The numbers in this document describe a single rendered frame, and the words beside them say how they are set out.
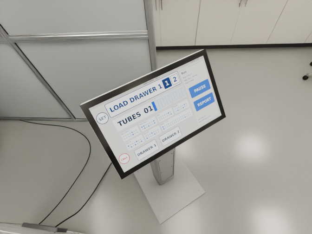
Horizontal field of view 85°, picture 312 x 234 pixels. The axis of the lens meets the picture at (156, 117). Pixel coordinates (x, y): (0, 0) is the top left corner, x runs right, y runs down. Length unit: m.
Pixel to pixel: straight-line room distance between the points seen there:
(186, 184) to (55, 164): 1.31
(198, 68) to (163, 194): 1.16
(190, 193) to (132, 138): 1.07
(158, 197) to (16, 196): 1.31
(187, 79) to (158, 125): 0.22
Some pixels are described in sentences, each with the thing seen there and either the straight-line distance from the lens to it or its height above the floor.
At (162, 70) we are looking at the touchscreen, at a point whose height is 1.19.
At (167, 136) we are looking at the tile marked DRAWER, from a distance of 0.68.
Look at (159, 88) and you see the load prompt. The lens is 0.65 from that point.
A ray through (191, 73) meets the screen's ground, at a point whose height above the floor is 1.15.
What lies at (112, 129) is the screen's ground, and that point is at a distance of 0.62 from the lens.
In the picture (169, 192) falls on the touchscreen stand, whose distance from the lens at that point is 1.60.
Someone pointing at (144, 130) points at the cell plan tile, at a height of 1.06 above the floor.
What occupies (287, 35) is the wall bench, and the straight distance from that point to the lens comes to 3.12.
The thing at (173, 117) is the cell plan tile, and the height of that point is 1.05.
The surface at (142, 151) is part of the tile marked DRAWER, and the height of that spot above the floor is 1.01.
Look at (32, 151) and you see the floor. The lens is 2.29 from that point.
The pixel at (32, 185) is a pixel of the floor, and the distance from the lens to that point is 2.10.
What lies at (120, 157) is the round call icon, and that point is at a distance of 0.66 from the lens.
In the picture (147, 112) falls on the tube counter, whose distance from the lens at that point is 0.63.
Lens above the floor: 1.61
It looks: 55 degrees down
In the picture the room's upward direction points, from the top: 7 degrees counter-clockwise
